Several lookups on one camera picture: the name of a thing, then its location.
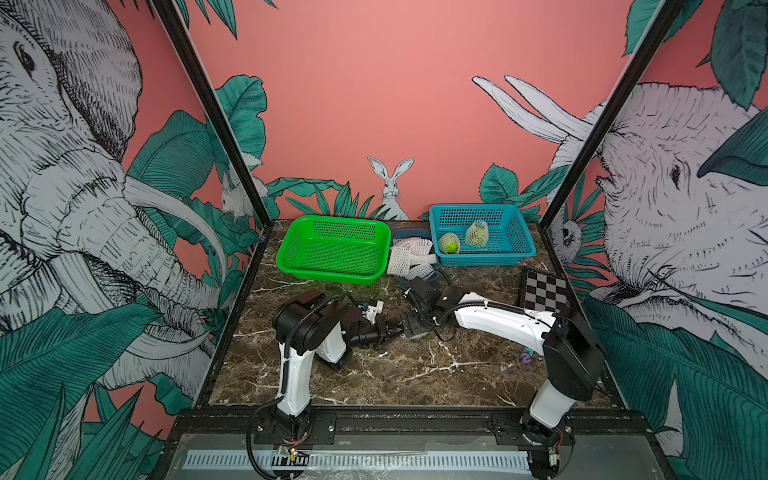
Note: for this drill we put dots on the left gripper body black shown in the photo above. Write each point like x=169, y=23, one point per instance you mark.
x=369, y=336

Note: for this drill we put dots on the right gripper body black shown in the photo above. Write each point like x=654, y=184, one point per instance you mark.
x=417, y=323

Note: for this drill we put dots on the white foam net sleeve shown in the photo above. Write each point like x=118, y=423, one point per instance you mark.
x=445, y=237
x=477, y=223

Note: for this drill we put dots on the green custard apple front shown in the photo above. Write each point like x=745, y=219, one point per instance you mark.
x=477, y=236

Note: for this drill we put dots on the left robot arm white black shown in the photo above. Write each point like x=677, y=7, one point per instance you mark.
x=313, y=326

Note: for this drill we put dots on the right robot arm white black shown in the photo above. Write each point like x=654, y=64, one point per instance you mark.
x=571, y=350

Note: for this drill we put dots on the stack of white foam nets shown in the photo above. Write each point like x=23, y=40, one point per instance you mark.
x=408, y=253

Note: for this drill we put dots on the dark blue small bin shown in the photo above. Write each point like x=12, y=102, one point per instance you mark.
x=430, y=275

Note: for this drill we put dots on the bright green plastic basket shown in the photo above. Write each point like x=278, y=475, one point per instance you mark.
x=335, y=249

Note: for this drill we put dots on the teal plastic basket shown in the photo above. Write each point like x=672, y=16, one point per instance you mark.
x=509, y=243

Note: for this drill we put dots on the black white checkerboard plate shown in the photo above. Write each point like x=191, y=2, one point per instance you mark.
x=542, y=291

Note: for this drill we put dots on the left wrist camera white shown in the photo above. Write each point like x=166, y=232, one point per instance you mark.
x=370, y=311

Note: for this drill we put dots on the white slotted cable duct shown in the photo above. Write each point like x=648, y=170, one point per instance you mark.
x=474, y=461

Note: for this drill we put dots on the black front mounting rail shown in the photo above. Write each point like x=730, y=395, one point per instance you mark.
x=329, y=425

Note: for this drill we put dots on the black left frame post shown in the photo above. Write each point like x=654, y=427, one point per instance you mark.
x=171, y=20

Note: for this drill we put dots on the black frame post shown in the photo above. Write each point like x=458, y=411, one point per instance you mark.
x=653, y=36
x=171, y=20

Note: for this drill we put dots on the black right frame post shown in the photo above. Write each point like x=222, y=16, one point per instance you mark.
x=653, y=36

